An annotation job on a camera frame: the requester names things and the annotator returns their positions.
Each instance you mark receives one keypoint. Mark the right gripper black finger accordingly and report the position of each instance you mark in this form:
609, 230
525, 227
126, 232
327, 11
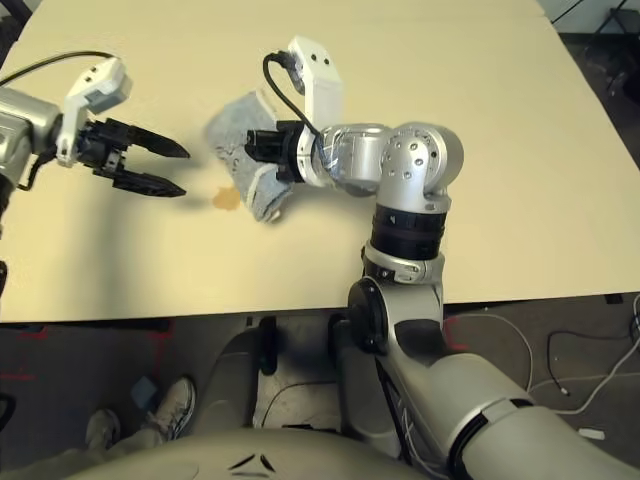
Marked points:
261, 138
262, 154

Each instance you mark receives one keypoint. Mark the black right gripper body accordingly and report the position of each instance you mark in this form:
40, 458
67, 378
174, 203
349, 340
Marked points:
287, 150

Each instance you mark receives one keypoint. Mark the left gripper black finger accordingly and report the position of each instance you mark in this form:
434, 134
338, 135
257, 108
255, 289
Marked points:
155, 142
147, 184

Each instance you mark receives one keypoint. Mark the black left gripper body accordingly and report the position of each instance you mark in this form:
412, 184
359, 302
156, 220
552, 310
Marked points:
100, 145

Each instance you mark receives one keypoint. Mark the blue terry rag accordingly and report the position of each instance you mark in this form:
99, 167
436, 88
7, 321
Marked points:
232, 130

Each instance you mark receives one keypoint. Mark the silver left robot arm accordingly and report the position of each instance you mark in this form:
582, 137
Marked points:
25, 125

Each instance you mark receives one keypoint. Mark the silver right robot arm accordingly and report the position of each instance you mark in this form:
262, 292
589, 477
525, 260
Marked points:
415, 165

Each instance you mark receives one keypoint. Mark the irregular brown water puddle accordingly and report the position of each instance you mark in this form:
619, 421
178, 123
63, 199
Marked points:
226, 198

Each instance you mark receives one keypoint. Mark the small blue floor block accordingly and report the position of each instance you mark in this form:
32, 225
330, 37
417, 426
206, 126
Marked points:
145, 392

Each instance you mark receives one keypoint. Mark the grey left robot leg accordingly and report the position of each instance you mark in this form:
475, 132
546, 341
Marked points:
225, 380

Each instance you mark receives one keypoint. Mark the grey robot leg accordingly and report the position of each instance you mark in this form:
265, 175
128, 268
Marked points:
225, 380
360, 395

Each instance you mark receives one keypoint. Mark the white blue-striped sneaker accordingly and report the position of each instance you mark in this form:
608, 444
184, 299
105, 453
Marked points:
175, 407

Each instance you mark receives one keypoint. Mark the grey worn sneaker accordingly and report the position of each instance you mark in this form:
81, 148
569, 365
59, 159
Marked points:
102, 430

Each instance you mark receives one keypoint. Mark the grey right robot leg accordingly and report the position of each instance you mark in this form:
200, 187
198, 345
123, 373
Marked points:
360, 395

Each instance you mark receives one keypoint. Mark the khaki trouser leg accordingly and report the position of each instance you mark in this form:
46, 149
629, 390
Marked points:
75, 457

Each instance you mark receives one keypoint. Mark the beige robot torso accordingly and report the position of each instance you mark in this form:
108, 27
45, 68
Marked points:
250, 455

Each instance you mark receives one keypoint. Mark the black equipment stand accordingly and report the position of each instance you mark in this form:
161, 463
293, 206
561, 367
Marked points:
617, 75

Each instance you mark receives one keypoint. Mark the white power adapter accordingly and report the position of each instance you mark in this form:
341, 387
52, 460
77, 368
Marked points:
591, 433

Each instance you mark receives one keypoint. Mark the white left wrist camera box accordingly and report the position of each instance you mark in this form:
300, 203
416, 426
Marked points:
100, 85

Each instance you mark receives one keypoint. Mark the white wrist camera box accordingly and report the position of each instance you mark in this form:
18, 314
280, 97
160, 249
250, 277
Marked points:
322, 85
100, 85

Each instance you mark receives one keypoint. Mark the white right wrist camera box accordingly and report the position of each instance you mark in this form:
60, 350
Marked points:
322, 85

